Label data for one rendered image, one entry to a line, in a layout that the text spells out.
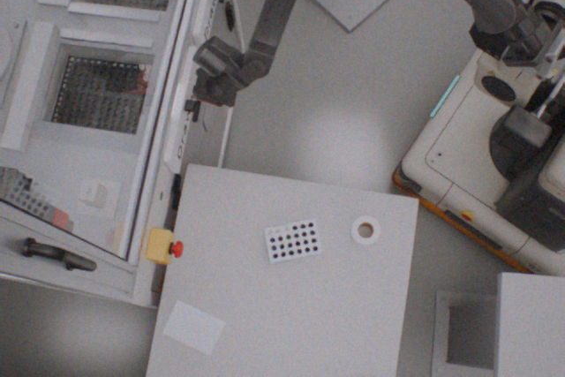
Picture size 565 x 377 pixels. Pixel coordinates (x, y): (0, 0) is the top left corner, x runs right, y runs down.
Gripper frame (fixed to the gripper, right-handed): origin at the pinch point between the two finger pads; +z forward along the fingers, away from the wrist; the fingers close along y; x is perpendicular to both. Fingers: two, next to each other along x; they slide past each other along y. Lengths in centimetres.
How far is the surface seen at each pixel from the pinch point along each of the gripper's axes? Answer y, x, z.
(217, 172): -12.8, 14.1, 8.2
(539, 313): -80, 37, -40
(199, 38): 2.8, -14.3, 0.4
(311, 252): -31.6, 30.8, -9.8
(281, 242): -25.6, 29.4, -5.5
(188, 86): 3.0, -1.5, 0.2
